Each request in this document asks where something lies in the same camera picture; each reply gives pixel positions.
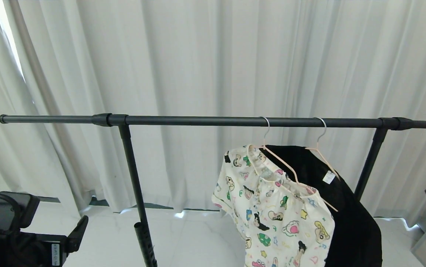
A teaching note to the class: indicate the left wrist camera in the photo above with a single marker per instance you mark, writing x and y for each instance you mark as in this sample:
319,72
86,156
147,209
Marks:
13,211

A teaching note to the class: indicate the black garment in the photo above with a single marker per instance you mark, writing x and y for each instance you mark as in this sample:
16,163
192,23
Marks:
353,222

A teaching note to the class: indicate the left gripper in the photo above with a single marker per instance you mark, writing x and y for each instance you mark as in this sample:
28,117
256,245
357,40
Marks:
24,248

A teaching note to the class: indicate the cream printed garment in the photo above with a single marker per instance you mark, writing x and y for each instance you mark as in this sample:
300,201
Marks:
272,222

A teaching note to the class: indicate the white curtain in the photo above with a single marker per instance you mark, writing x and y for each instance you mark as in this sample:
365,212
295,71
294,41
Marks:
198,55

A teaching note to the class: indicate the black clothes rack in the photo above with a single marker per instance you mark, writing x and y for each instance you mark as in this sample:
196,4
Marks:
198,120

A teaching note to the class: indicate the pink clothes hanger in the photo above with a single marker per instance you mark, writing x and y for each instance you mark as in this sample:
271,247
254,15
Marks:
322,155
283,163

